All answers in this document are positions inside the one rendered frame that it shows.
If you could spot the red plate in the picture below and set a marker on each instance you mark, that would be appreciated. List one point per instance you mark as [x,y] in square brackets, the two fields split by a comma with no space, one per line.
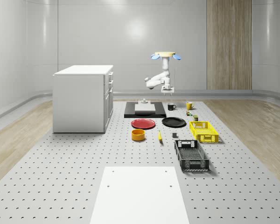
[143,123]

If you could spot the yellow mug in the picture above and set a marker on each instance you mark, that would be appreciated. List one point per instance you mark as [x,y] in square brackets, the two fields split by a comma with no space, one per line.
[189,106]

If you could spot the black plate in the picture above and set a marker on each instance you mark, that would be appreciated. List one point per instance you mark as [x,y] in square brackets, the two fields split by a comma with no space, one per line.
[173,122]

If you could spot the white cabinet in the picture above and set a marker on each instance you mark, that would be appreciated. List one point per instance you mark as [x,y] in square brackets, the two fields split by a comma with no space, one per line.
[79,102]

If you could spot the yellow basket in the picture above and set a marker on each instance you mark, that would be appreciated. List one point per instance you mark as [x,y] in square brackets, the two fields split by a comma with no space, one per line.
[203,137]

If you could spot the white board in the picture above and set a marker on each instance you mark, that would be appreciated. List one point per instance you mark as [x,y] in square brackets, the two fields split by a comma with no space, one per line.
[140,198]

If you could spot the dark grey basket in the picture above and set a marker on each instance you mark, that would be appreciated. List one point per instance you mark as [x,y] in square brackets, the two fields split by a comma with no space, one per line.
[191,155]

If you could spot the banana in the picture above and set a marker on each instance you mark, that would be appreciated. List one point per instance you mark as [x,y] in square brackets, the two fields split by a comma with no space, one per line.
[160,136]

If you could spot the yellow bowl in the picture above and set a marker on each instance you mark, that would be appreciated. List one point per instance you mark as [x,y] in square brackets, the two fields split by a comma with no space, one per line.
[138,136]

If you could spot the grey cube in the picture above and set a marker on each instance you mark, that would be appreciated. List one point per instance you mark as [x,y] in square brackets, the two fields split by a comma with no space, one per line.
[175,135]

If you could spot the black mug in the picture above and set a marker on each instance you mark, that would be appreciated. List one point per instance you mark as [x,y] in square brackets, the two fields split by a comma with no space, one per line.
[170,107]

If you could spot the flat-sided can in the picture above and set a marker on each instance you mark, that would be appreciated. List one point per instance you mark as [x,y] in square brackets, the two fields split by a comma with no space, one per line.
[195,118]

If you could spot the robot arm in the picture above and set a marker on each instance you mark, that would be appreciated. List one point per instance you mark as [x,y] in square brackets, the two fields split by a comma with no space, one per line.
[165,67]

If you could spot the black stove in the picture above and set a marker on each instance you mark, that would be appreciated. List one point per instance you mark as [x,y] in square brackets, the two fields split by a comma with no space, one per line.
[130,112]

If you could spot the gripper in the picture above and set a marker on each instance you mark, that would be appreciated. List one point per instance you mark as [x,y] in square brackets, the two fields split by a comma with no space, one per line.
[168,88]

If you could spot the puzzle cube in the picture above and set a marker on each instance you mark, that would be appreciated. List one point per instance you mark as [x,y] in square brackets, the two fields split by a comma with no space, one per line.
[189,113]

